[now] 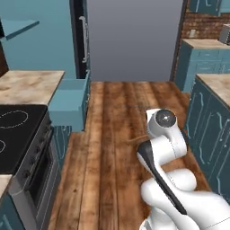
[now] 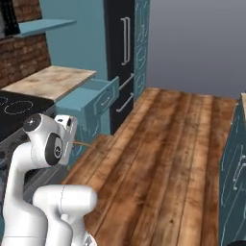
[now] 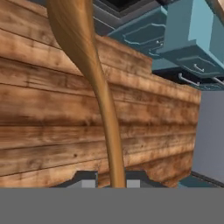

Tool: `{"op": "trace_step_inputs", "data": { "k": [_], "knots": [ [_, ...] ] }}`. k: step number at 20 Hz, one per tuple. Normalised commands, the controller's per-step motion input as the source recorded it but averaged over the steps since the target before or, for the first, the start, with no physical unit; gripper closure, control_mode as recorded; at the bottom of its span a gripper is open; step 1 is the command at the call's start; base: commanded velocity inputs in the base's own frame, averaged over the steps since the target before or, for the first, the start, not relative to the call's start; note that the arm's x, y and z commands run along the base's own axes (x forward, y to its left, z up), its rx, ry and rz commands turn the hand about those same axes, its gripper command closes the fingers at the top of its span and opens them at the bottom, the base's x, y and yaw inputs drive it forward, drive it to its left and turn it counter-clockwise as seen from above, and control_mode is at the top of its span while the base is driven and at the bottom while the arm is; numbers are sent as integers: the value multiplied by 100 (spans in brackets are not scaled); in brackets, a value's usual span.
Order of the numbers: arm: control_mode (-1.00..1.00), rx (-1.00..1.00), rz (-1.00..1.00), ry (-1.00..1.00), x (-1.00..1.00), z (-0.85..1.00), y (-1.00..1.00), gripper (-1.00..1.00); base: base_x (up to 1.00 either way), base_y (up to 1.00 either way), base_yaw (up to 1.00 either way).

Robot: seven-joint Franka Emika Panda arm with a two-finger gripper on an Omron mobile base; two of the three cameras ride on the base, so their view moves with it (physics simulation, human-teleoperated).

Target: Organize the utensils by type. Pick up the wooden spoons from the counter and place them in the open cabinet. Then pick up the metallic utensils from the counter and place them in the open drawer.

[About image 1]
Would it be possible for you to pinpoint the teal wall cabinet run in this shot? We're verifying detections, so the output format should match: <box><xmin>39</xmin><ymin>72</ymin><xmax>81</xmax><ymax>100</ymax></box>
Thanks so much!
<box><xmin>188</xmin><ymin>0</ymin><xmax>230</xmax><ymax>18</ymax></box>

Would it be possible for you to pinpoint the teal cabinet below drawer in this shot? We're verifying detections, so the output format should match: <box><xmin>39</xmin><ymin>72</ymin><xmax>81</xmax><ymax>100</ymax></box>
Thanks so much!
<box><xmin>52</xmin><ymin>125</ymin><xmax>73</xmax><ymax>171</ymax></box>

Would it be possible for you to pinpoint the teal cabinet beside stove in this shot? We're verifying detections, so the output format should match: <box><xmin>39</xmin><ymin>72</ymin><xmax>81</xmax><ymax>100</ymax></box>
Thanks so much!
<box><xmin>0</xmin><ymin>191</ymin><xmax>26</xmax><ymax>230</ymax></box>

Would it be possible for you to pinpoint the black hob stove with oven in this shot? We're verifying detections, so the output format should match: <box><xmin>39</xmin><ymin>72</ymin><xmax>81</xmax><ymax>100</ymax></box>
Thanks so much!
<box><xmin>0</xmin><ymin>103</ymin><xmax>63</xmax><ymax>230</ymax></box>

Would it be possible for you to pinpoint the black fridge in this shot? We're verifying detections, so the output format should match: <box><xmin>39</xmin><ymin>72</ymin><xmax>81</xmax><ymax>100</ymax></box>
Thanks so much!
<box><xmin>68</xmin><ymin>0</ymin><xmax>92</xmax><ymax>80</ymax></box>

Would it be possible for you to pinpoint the teal tall cabinet panel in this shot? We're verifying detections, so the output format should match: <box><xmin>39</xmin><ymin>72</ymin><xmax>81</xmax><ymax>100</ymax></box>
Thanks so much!
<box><xmin>0</xmin><ymin>0</ymin><xmax>77</xmax><ymax>80</ymax></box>

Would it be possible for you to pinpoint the silver fridge handle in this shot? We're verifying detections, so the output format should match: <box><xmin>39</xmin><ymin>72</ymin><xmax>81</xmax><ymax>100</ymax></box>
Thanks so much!
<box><xmin>78</xmin><ymin>15</ymin><xmax>90</xmax><ymax>64</ymax></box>

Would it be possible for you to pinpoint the teal base cabinet run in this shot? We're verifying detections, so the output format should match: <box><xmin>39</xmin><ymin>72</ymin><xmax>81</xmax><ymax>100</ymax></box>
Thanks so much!
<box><xmin>174</xmin><ymin>39</ymin><xmax>230</xmax><ymax>93</ymax></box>

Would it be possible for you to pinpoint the open teal drawer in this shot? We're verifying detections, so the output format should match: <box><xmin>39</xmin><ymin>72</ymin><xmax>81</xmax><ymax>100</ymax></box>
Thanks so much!
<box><xmin>48</xmin><ymin>69</ymin><xmax>92</xmax><ymax>133</ymax></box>

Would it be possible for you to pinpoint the teal island cabinet run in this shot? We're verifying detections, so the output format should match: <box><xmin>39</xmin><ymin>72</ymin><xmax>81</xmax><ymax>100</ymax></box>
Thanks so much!
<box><xmin>183</xmin><ymin>74</ymin><xmax>230</xmax><ymax>206</ymax></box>

